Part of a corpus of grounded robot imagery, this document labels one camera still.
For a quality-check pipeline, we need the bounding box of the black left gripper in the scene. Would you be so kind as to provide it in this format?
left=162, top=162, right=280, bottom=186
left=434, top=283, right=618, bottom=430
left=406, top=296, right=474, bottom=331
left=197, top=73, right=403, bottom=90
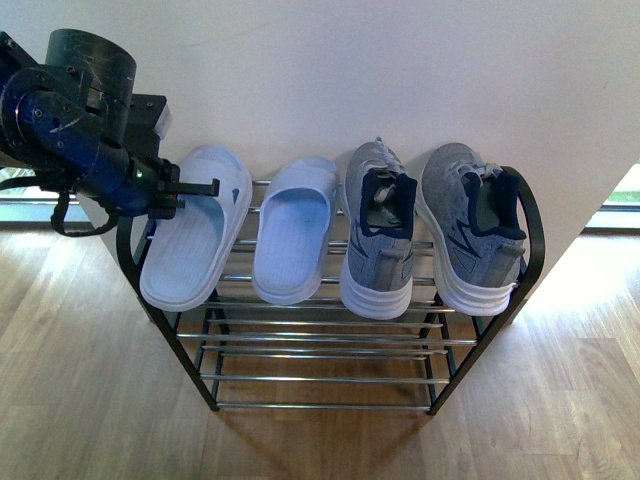
left=144, top=157, right=220, bottom=220

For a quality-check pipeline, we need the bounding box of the grey knit sneaker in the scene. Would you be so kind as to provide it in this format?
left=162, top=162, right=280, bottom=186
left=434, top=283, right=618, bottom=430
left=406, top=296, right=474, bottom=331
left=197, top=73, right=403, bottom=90
left=340, top=138, right=417, bottom=320
left=416, top=143, right=526, bottom=316

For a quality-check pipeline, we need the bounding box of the light blue slipper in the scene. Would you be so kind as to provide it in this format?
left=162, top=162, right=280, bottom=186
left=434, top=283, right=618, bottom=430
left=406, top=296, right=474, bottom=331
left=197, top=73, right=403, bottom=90
left=252, top=157, right=339, bottom=305
left=140, top=145, right=253, bottom=312

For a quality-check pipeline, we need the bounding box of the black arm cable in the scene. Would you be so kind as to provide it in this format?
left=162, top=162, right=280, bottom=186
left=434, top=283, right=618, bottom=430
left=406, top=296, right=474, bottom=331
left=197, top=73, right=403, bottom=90
left=0, top=169, right=124, bottom=237

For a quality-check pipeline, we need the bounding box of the black metal shoe rack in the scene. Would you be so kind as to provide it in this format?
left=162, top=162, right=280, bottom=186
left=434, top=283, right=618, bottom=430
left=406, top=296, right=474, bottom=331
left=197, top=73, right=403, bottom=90
left=145, top=185, right=545, bottom=415

